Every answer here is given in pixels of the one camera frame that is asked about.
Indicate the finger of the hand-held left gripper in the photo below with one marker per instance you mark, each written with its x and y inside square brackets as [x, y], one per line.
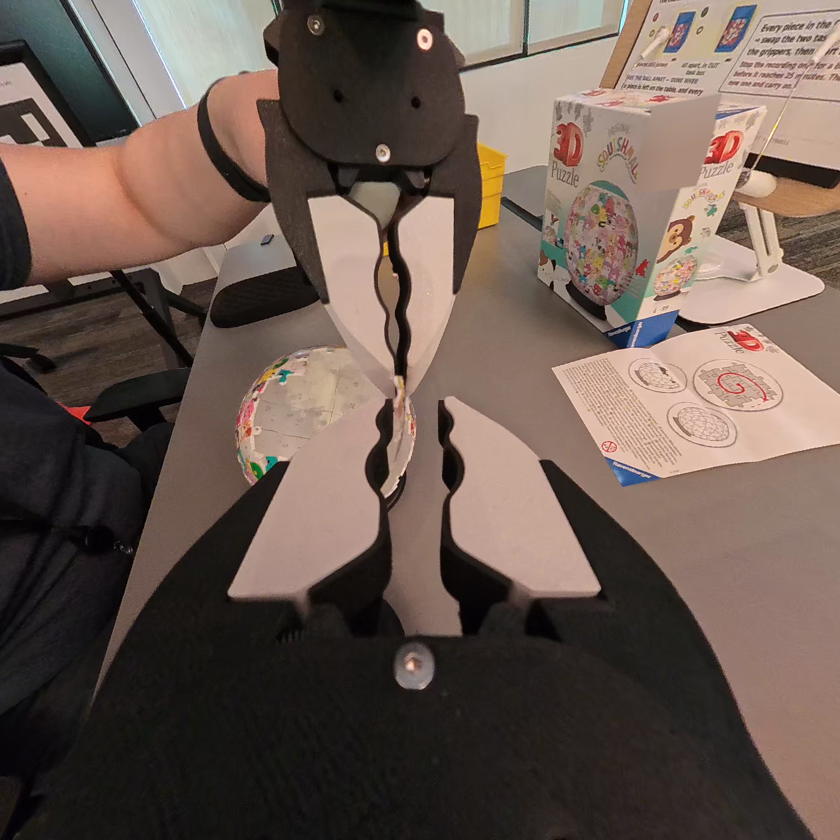
[348, 275]
[430, 262]

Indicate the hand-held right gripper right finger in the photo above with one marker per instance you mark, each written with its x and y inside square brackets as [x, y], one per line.
[512, 518]

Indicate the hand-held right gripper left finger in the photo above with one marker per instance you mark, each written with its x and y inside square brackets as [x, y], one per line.
[328, 518]

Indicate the black ball stand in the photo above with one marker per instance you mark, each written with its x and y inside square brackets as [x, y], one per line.
[396, 492]

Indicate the colourful puzzle ball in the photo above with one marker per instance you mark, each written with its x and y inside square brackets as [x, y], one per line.
[308, 394]

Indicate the joined puzzle pieces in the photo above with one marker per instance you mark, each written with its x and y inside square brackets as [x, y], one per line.
[398, 390]

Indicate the person's left forearm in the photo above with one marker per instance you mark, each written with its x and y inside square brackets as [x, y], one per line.
[118, 210]

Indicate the puzzle box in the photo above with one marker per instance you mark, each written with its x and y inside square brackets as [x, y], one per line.
[590, 229]

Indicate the person's left hand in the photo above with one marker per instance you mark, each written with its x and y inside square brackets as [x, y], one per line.
[253, 131]

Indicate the black wrist rest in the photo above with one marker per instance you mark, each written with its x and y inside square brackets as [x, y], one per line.
[256, 298]

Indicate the window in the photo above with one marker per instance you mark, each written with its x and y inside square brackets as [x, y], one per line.
[216, 39]

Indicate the instruction leaflet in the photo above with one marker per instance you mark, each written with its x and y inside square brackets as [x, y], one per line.
[656, 420]

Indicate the black sign easel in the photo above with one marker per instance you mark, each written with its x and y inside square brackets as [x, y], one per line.
[157, 308]

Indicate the office chair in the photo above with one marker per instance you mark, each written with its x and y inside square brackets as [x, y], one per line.
[138, 394]

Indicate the small orange object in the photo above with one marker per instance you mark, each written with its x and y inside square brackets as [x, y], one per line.
[79, 413]

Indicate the person's dark clothing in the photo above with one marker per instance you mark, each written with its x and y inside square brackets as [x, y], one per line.
[52, 525]

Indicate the white tablet stand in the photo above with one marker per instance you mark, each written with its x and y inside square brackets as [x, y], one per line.
[741, 289]

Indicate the framed marker sign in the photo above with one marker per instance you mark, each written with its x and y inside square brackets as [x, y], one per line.
[39, 111]

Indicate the instruction poster board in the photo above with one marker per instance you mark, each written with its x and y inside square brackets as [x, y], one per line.
[754, 59]

